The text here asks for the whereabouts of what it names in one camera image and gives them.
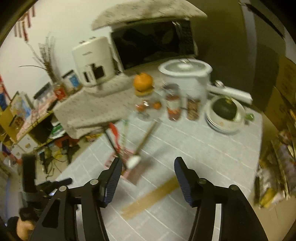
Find pink utensil holder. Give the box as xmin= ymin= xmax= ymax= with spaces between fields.
xmin=104 ymin=149 xmax=148 ymax=185

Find black chopstick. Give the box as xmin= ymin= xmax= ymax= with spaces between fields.
xmin=103 ymin=129 xmax=121 ymax=159

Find red plastic spoon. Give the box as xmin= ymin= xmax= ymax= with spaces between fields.
xmin=109 ymin=123 xmax=120 ymax=151

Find person's hand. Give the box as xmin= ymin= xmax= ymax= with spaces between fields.
xmin=16 ymin=217 xmax=36 ymax=240

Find grey checked tablecloth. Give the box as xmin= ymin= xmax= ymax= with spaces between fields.
xmin=55 ymin=101 xmax=263 ymax=241

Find floral cloth on cabinet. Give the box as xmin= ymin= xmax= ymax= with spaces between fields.
xmin=53 ymin=74 xmax=137 ymax=139

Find stacked white plates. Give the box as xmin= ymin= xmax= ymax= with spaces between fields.
xmin=205 ymin=100 xmax=246 ymax=133

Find red label jar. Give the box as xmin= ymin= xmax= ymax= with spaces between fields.
xmin=54 ymin=83 xmax=67 ymax=102

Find dark green pumpkin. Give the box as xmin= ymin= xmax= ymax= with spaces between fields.
xmin=212 ymin=97 xmax=237 ymax=121

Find blue label jar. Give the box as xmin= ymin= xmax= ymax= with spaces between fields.
xmin=62 ymin=70 xmax=82 ymax=95

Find dried slices jar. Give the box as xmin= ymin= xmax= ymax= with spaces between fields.
xmin=187 ymin=95 xmax=201 ymax=121

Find dried branches in vase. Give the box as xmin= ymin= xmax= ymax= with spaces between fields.
xmin=19 ymin=32 xmax=58 ymax=84

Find glass jar with oranges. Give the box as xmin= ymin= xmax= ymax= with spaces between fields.
xmin=134 ymin=89 xmax=164 ymax=121

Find white air fryer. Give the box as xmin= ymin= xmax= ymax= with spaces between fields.
xmin=72 ymin=37 xmax=115 ymax=87

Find red goji berry jar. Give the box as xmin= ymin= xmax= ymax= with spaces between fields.
xmin=164 ymin=83 xmax=181 ymax=121

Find large orange fruit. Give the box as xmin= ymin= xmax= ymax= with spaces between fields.
xmin=133 ymin=73 xmax=154 ymax=92

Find white electric cooking pot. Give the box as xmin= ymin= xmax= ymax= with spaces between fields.
xmin=158 ymin=58 xmax=253 ymax=108

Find red hanging ornament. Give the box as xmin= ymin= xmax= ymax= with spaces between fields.
xmin=13 ymin=5 xmax=36 ymax=43

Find grey refrigerator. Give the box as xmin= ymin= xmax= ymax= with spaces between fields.
xmin=192 ymin=1 xmax=295 ymax=111

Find black microwave oven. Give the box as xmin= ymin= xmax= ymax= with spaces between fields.
xmin=111 ymin=19 xmax=196 ymax=70

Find floral cloth on microwave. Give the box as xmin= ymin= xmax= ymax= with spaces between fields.
xmin=91 ymin=1 xmax=207 ymax=31

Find black wire rack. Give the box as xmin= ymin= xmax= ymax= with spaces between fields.
xmin=254 ymin=129 xmax=295 ymax=208

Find white bowl green handle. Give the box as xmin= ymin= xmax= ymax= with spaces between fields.
xmin=209 ymin=95 xmax=254 ymax=128

